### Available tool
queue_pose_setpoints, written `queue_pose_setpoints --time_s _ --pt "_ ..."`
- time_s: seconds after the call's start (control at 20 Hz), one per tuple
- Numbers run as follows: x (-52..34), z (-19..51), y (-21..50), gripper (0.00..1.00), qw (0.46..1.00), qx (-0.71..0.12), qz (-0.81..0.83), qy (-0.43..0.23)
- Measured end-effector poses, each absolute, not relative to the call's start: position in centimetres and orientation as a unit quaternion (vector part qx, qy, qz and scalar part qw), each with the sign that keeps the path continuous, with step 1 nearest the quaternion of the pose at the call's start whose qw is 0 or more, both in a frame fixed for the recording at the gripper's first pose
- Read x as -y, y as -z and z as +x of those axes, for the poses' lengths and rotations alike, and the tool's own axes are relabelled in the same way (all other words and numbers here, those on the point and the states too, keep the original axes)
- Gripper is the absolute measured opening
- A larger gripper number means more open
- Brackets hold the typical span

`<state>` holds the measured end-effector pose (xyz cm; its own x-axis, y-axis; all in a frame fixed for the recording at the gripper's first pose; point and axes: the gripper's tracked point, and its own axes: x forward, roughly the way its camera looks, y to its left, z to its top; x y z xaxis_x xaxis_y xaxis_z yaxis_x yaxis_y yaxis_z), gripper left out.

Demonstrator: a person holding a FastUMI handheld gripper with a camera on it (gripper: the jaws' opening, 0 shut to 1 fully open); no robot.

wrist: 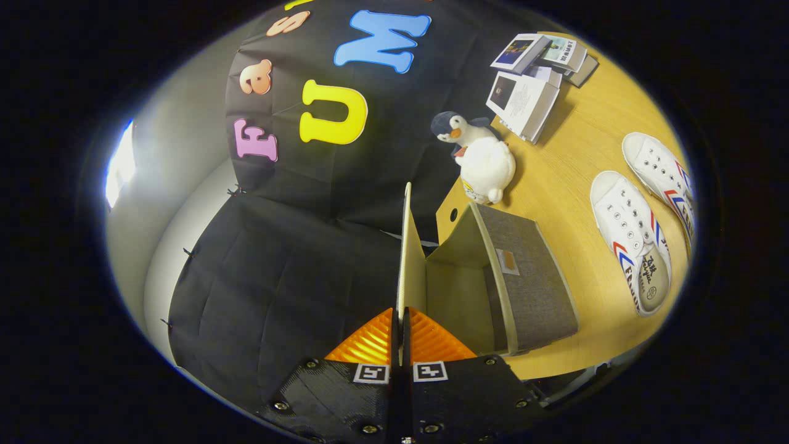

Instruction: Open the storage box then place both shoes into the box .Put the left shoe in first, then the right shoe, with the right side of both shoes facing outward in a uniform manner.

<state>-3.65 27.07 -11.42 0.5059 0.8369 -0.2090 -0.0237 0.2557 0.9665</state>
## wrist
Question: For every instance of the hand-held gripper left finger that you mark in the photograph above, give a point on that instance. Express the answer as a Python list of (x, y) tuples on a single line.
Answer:
[(345, 401)]

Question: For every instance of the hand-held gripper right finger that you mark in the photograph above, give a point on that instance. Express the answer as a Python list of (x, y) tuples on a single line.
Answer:
[(468, 401)]

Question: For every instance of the grey fabric storage box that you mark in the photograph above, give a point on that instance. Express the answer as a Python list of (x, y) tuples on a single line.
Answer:
[(530, 277)]

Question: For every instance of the white striped canvas shoe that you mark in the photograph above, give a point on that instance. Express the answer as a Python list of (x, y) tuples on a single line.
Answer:
[(629, 234), (656, 163)]

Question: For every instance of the white penguin plush toy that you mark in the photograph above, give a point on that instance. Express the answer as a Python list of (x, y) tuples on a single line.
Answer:
[(487, 163)]

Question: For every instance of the white book dark photo cover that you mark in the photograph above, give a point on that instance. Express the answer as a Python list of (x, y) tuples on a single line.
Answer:
[(524, 102)]

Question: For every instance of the large ceiling light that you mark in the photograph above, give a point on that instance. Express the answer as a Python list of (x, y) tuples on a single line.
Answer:
[(121, 163)]

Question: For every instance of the grey cover book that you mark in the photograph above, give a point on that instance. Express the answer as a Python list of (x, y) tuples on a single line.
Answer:
[(585, 71)]

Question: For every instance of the blue cover book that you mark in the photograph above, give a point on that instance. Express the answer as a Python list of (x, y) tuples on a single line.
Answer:
[(521, 52)]

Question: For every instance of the pale green cover book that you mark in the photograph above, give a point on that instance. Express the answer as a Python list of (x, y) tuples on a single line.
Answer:
[(566, 52)]

